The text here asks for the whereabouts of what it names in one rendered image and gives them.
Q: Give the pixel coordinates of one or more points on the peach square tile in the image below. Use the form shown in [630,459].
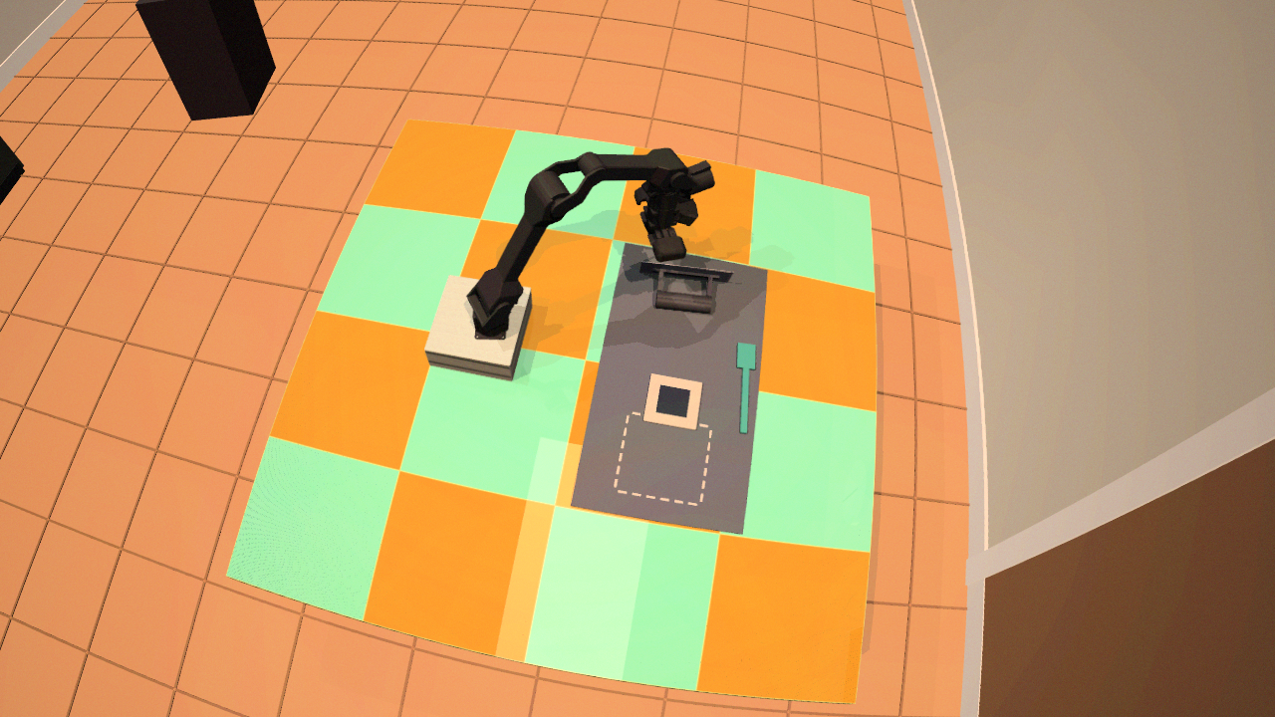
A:
[672,401]

